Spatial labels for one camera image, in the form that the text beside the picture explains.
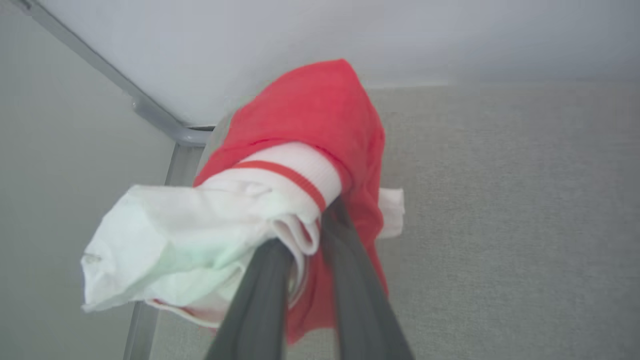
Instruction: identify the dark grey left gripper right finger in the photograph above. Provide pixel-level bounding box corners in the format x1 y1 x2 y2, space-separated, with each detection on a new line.
319 196 416 360

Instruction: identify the grey metal frame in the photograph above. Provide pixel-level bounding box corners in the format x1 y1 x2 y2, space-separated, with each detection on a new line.
9 0 215 360

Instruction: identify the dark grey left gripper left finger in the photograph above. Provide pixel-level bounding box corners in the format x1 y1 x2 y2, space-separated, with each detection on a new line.
204 238 295 360

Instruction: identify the red and white garment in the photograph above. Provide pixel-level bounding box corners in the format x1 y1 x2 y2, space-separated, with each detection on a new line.
81 58 406 346

